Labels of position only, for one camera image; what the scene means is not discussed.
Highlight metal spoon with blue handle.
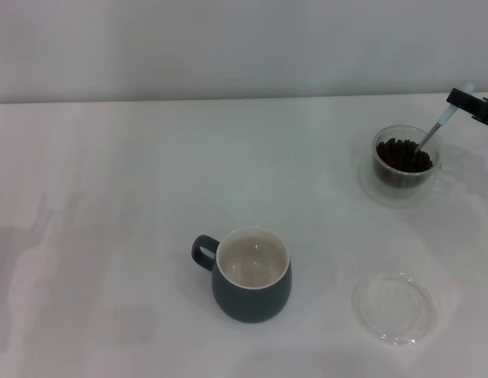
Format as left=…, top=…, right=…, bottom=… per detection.
left=412, top=81, right=475, bottom=155

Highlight dark teal ceramic mug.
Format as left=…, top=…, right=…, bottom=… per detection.
left=190, top=225, right=293, bottom=324

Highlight coffee beans in glass cup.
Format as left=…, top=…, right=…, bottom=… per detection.
left=375, top=137, right=433, bottom=186

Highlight clear glass cup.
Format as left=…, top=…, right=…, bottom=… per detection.
left=372, top=124, right=457, bottom=194

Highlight clear glass saucer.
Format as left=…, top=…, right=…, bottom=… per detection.
left=357, top=155, right=457, bottom=209
left=353, top=271, right=438, bottom=347

